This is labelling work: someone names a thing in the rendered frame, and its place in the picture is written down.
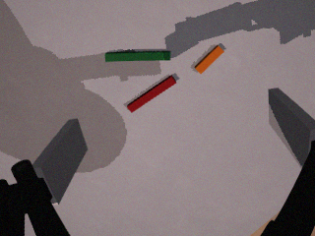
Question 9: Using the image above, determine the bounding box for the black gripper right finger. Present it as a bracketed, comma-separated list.
[261, 88, 315, 236]

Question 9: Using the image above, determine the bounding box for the orange rod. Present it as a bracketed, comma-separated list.
[195, 45, 224, 74]

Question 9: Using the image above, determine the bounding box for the red rod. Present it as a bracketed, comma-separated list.
[127, 75, 176, 113]

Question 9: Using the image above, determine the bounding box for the green rod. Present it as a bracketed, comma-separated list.
[105, 51, 170, 62]

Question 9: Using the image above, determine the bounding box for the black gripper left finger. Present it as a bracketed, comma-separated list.
[0, 118, 88, 236]

